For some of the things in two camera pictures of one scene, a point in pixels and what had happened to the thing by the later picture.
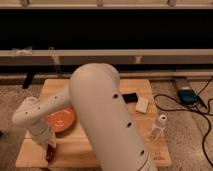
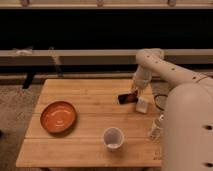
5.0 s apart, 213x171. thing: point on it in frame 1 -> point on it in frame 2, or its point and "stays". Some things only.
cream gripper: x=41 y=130 -> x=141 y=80
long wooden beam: x=106 y=56 stays
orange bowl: x=62 y=120 stays
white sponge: x=142 y=105 stays
